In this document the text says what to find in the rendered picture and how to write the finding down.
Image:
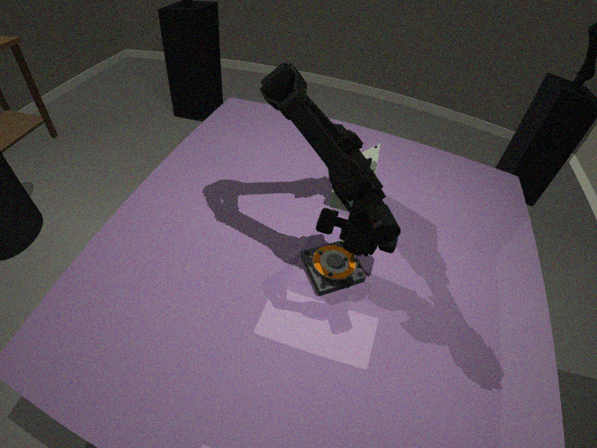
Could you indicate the orange and brown round plate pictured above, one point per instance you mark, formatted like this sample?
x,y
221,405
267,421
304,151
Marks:
x,y
345,271

